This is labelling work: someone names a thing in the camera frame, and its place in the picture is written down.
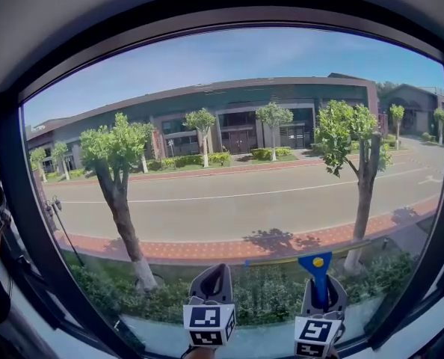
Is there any red banner sign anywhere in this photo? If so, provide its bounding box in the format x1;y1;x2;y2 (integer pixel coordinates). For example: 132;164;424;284
33;172;57;235

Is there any person's left forearm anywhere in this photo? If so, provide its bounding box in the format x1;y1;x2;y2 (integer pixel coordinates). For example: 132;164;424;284
180;344;219;359

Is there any long dark grey building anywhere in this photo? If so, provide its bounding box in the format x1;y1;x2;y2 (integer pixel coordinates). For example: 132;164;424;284
24;72;379;175

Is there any small grey gabled building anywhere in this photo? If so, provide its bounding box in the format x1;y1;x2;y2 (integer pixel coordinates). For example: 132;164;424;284
378;83;444;138

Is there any row of small street trees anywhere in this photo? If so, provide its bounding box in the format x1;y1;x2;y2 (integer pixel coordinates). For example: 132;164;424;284
29;102;444;182

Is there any black street lamp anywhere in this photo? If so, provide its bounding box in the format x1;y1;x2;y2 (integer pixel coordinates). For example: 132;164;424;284
44;195;85;268

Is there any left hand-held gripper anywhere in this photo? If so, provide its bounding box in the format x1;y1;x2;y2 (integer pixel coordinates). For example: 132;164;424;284
182;263;237;347

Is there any large window glass pane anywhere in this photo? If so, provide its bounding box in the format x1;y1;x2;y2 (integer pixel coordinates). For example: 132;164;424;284
19;26;444;351

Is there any leaning roadside tree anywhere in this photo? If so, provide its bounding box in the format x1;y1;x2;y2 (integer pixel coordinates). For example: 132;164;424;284
78;112;159;293

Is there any black window frame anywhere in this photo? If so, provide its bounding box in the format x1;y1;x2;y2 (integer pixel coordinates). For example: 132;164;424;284
0;0;444;359

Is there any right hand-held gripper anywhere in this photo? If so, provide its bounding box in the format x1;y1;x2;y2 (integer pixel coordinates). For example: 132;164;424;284
294;275;348;358

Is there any blue squeegee with brass blade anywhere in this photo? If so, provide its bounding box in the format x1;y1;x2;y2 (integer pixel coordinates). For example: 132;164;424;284
244;239;372;310

